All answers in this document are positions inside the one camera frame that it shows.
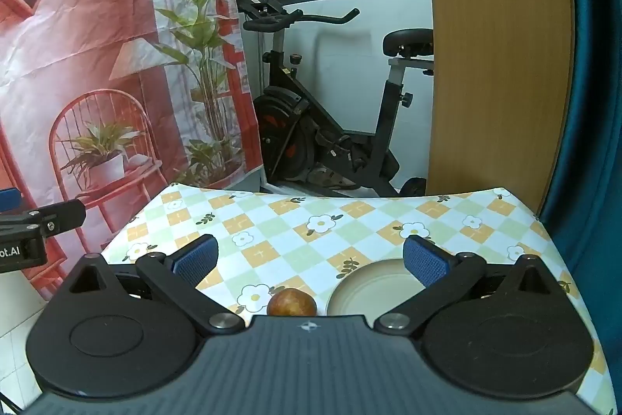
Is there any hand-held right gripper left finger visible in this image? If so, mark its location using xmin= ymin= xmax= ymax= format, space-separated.
xmin=52 ymin=234 xmax=246 ymax=336

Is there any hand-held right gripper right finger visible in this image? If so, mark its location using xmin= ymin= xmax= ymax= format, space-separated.
xmin=374 ymin=235 xmax=574 ymax=338

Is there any beige round plate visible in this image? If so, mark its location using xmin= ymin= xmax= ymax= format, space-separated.
xmin=327 ymin=260 xmax=487 ymax=317

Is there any checked floral tablecloth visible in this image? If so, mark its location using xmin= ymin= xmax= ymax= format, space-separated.
xmin=100 ymin=184 xmax=613 ymax=415

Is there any dark passion fruit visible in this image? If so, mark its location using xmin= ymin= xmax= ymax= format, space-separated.
xmin=266 ymin=289 xmax=318 ymax=317

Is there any printed backdrop cloth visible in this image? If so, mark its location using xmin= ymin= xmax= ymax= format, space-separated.
xmin=0 ymin=0 xmax=266 ymax=299

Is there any black exercise bike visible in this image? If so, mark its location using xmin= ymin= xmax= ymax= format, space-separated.
xmin=236 ymin=0 xmax=435 ymax=198

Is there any wooden board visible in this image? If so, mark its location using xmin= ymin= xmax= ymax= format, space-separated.
xmin=420 ymin=0 xmax=577 ymax=214

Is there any dark blue curtain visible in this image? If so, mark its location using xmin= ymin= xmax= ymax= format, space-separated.
xmin=537 ymin=0 xmax=622 ymax=323

